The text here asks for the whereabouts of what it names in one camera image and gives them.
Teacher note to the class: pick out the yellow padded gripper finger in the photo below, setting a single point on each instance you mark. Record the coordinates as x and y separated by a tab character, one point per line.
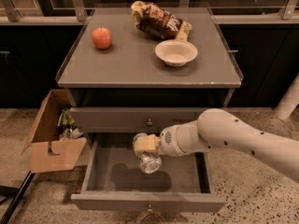
146	143

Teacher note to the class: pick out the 7up soda can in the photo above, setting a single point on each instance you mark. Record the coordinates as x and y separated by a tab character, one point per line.
149	163

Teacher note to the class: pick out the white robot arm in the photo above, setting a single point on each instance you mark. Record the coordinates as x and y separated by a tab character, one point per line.
215	129

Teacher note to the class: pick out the round metal drawer knob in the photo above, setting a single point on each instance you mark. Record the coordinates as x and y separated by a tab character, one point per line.
149	123

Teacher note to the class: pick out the open grey middle drawer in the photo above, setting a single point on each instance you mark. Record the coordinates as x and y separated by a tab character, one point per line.
115	182

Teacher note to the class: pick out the grey drawer cabinet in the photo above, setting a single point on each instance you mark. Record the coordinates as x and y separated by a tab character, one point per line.
129	74

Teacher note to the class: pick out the closed grey top drawer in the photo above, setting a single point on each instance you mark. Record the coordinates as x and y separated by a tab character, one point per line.
131	119

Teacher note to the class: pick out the clear plastic bag in box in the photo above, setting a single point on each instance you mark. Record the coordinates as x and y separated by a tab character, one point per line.
70	134

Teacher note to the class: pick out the green snack bag in box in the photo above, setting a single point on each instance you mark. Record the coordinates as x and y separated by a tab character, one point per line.
66	120

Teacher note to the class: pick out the brown cardboard box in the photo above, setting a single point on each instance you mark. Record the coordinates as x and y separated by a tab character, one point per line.
48	152

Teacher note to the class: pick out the white paper bowl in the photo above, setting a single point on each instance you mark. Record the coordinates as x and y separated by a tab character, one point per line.
176	53

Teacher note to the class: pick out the red apple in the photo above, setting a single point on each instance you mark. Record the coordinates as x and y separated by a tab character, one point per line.
102	38

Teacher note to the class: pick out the brown chip bag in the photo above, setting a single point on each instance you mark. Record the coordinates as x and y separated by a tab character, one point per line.
158	22

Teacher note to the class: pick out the black floor bar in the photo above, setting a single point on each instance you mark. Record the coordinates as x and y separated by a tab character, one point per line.
15	194

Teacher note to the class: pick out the metal lower drawer handle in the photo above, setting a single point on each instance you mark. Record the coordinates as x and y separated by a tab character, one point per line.
151	217

